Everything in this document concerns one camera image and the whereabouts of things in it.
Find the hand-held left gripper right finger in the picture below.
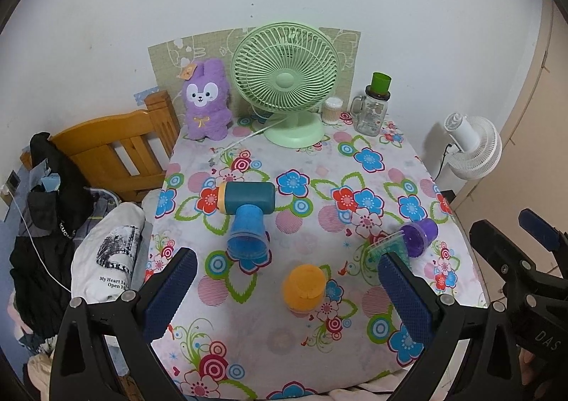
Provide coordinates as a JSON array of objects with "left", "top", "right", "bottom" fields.
[{"left": 377, "top": 251, "right": 523, "bottom": 401}]

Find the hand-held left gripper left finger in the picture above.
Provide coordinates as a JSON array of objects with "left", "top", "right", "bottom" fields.
[{"left": 48, "top": 247, "right": 199, "bottom": 401}]

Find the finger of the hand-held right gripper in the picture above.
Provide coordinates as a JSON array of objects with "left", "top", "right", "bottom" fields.
[
  {"left": 469, "top": 219, "right": 540, "bottom": 295},
  {"left": 518, "top": 208, "right": 568, "bottom": 260}
]

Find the blue plastic cup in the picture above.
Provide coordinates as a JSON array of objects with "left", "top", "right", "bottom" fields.
[{"left": 226, "top": 203, "right": 271, "bottom": 264}]

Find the clear green plastic cup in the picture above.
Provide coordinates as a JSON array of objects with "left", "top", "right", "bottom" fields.
[{"left": 367, "top": 235, "right": 406, "bottom": 267}]

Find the purple plastic cup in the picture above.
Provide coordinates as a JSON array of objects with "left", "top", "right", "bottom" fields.
[{"left": 399, "top": 218, "right": 439, "bottom": 259}]

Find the orange plastic cup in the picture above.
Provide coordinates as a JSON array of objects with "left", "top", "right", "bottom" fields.
[{"left": 283, "top": 264, "right": 328, "bottom": 313}]

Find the small green cup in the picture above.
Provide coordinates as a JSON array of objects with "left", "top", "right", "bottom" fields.
[{"left": 371, "top": 72, "right": 393, "bottom": 95}]

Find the person's right hand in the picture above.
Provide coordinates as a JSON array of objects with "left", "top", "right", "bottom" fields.
[{"left": 520, "top": 348, "right": 536, "bottom": 386}]

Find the white printed shirt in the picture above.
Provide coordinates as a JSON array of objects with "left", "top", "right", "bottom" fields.
[{"left": 71, "top": 202, "right": 148, "bottom": 348}]

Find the beige door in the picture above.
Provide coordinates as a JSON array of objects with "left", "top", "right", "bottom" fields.
[{"left": 448, "top": 0, "right": 568, "bottom": 246}]

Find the white fan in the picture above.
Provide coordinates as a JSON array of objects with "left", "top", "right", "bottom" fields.
[{"left": 444, "top": 114, "right": 503, "bottom": 181}]

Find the grey plaid garment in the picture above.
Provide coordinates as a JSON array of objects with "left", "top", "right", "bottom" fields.
[{"left": 73, "top": 187, "right": 122, "bottom": 246}]

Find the teal bottle with orange cap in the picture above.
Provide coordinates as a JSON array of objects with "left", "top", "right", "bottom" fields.
[{"left": 217, "top": 181, "right": 277, "bottom": 215}]

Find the black jacket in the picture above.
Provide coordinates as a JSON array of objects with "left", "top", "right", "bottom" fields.
[{"left": 9, "top": 132, "right": 96, "bottom": 333}]

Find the floral tablecloth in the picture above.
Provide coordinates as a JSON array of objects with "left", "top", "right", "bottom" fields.
[{"left": 144, "top": 110, "right": 489, "bottom": 401}]

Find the wooden chair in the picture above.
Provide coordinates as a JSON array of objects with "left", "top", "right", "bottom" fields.
[{"left": 48, "top": 90, "right": 182, "bottom": 205}]

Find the glass mug jar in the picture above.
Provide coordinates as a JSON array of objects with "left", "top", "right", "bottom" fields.
[{"left": 350, "top": 84, "right": 391, "bottom": 136}]

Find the purple plush bunny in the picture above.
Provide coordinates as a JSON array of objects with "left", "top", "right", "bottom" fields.
[{"left": 179, "top": 59, "right": 233, "bottom": 141}]

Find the cotton swab container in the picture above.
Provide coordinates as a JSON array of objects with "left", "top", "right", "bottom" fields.
[{"left": 321, "top": 98, "right": 344, "bottom": 125}]

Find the green desk fan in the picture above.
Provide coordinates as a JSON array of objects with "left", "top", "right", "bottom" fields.
[{"left": 231, "top": 22, "right": 343, "bottom": 148}]

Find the black power cable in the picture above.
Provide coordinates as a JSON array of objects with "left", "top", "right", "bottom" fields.
[{"left": 432, "top": 143, "right": 454, "bottom": 181}]

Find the white charging cable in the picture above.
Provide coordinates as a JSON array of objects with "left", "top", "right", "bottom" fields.
[{"left": 1, "top": 189, "right": 72, "bottom": 294}]

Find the white fan cable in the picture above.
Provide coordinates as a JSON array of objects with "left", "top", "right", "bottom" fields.
[{"left": 212, "top": 118, "right": 285, "bottom": 162}]

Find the beige patterned wall paper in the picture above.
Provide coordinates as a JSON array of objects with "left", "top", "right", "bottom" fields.
[{"left": 148, "top": 27, "right": 361, "bottom": 117}]

